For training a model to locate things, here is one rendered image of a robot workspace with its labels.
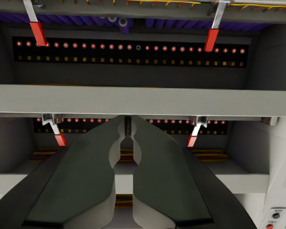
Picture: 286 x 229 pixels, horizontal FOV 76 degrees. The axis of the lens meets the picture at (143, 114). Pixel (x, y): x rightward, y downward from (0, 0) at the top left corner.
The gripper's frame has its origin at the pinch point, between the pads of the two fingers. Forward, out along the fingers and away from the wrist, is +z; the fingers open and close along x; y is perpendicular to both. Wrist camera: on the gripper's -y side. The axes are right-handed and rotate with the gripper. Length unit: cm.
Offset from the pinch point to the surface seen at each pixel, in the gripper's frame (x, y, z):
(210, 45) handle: 12.4, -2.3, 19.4
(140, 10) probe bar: 1.2, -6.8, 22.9
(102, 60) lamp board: -7.0, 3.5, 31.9
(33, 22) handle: -14.3, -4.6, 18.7
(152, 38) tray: 4.2, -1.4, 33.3
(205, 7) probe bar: 11.8, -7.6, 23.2
